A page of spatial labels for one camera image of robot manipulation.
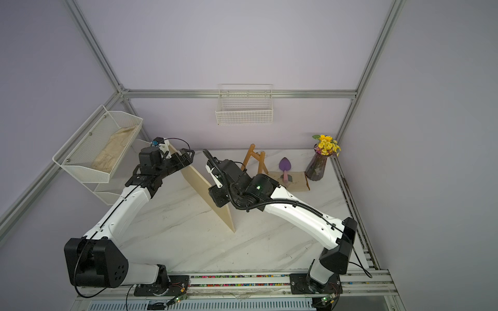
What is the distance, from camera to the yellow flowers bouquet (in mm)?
900

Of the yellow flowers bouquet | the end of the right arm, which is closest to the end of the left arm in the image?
the end of the right arm

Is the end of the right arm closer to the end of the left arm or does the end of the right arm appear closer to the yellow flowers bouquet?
the end of the left arm
